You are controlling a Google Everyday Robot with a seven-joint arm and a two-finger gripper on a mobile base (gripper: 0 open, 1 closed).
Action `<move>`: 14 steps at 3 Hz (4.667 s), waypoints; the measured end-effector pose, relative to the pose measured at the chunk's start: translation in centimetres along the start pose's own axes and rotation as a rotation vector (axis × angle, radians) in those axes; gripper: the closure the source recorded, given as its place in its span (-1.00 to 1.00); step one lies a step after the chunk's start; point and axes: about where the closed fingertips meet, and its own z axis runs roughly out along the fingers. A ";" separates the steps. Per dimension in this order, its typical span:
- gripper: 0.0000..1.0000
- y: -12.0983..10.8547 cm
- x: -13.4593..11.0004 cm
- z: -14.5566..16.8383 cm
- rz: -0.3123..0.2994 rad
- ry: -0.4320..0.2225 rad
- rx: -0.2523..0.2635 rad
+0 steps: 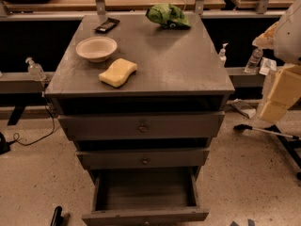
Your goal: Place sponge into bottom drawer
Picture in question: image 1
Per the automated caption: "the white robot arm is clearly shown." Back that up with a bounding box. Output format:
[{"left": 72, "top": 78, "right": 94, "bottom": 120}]
[{"left": 253, "top": 0, "right": 301, "bottom": 122}]

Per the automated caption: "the grey open bottom drawer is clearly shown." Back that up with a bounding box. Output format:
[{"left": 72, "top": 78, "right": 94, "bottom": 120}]
[{"left": 82, "top": 168, "right": 209, "bottom": 226}]

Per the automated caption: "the black object bottom left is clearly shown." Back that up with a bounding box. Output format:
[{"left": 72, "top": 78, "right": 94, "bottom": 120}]
[{"left": 50, "top": 206, "right": 70, "bottom": 226}]

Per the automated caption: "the black snack bar wrapper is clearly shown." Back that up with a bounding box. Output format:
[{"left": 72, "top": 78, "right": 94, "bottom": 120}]
[{"left": 95, "top": 18, "right": 119, "bottom": 33}]

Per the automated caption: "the yellow sponge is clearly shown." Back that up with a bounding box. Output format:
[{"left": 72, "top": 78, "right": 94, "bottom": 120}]
[{"left": 99, "top": 58, "right": 137, "bottom": 88}]

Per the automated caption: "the folded paper on floor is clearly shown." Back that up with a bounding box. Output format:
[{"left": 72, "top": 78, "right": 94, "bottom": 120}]
[{"left": 231, "top": 99, "right": 256, "bottom": 119}]

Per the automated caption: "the black cable on floor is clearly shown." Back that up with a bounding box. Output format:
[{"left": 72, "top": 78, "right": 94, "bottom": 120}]
[{"left": 8, "top": 104, "right": 57, "bottom": 147}]

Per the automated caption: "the white pump bottle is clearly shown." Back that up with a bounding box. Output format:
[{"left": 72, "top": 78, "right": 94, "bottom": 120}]
[{"left": 219, "top": 43, "right": 228, "bottom": 66}]

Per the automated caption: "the white paper bowl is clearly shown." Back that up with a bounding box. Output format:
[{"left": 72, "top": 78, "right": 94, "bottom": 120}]
[{"left": 75, "top": 37, "right": 118, "bottom": 63}]

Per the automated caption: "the white wipes packet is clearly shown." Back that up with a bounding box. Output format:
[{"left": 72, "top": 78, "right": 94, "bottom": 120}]
[{"left": 259, "top": 57, "right": 277, "bottom": 75}]

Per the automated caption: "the clear sanitizer pump bottle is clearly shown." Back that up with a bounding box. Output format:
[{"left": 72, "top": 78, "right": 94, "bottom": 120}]
[{"left": 25, "top": 57, "right": 46, "bottom": 81}]

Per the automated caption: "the black handled metal rod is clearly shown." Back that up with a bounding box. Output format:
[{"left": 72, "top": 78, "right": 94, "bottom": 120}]
[{"left": 233, "top": 124, "right": 301, "bottom": 140}]

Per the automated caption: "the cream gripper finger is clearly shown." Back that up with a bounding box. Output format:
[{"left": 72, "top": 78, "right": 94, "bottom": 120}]
[{"left": 260, "top": 64, "right": 301, "bottom": 123}]

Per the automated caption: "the grey wooden drawer cabinet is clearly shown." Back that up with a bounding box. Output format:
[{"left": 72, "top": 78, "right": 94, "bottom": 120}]
[{"left": 43, "top": 13, "right": 236, "bottom": 181}]

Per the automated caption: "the clear plastic water bottle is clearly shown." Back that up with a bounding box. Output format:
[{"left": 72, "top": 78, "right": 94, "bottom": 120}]
[{"left": 245, "top": 48, "right": 263, "bottom": 73}]

